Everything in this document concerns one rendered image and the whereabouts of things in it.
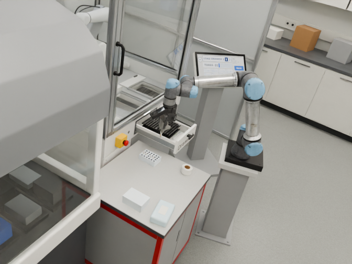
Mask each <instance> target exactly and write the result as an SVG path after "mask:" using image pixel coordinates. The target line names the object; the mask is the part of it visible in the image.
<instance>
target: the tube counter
mask: <svg viewBox="0 0 352 264"><path fill-rule="evenodd" d="M214 64H215V68H233V65H232V63H214Z"/></svg>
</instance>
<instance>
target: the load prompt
mask: <svg viewBox="0 0 352 264"><path fill-rule="evenodd" d="M202 58H203V61H211V62H232V58H231V57H221V56H202Z"/></svg>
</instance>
